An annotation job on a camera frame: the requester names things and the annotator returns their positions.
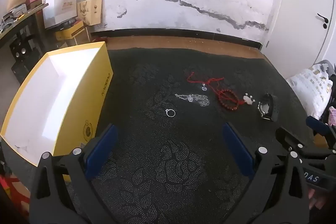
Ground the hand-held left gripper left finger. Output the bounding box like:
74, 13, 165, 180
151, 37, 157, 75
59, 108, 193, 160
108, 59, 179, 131
29, 124, 119, 224

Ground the black door handle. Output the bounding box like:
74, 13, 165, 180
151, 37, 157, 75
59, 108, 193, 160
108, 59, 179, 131
317, 13, 329, 29

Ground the yellow and black box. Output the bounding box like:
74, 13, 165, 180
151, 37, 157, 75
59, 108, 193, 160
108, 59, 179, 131
55, 20, 86, 41

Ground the black subwoofer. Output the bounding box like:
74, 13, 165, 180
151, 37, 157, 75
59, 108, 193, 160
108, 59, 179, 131
11, 60, 30, 84

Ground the white printed pillow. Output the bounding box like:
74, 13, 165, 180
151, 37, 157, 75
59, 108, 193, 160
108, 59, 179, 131
286, 63, 334, 120

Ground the white paper bag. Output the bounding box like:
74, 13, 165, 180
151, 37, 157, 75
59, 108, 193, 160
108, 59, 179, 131
42, 0, 78, 30

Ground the black speaker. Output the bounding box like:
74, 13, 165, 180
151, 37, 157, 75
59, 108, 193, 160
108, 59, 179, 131
9, 37, 32, 59

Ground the black wristwatch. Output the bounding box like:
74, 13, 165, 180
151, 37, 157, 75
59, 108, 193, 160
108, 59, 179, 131
257, 93, 279, 122

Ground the red string necklace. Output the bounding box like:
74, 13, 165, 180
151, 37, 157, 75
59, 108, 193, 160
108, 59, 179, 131
187, 72, 245, 107

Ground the white door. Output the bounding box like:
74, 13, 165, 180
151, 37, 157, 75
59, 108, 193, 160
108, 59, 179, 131
260, 0, 336, 78

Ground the pink cloth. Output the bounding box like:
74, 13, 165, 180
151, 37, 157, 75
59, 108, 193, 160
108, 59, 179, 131
327, 106, 336, 126

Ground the yellow box with white inside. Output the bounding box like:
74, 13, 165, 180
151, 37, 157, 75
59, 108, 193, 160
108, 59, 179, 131
0, 41, 114, 182

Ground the silver chain necklace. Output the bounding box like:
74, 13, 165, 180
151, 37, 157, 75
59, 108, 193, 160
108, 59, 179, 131
175, 93, 211, 107

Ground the brown paper bag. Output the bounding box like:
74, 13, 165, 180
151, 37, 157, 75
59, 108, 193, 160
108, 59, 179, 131
77, 0, 103, 26

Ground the red bead bracelet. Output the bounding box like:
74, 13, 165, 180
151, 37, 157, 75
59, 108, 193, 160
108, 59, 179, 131
219, 89, 240, 111

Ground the dark desk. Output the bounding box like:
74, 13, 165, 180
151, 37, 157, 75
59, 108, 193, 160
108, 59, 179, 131
0, 3, 49, 49

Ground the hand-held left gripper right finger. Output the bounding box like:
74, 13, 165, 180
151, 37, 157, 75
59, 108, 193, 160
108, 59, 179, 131
223, 122, 311, 224

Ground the person's right hand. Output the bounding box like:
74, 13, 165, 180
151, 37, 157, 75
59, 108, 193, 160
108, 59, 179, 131
308, 187, 336, 211

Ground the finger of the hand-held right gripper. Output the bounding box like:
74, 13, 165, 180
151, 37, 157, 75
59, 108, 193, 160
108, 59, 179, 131
306, 115, 336, 149
275, 127, 336, 160

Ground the silver crown brooch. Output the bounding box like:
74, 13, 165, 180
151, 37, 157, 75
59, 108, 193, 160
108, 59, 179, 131
243, 93, 256, 105

